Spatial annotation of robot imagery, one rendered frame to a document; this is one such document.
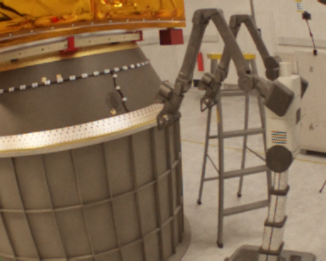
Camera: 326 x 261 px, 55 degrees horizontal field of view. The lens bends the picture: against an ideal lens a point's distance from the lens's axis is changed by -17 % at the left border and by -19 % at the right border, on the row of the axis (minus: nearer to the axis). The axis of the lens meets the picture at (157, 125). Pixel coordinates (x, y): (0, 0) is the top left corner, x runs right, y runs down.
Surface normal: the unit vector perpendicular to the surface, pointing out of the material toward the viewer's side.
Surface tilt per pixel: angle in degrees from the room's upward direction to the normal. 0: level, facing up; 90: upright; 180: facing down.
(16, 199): 90
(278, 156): 90
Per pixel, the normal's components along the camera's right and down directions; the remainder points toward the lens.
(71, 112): 0.40, -0.30
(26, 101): 0.18, -0.26
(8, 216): 0.00, 0.24
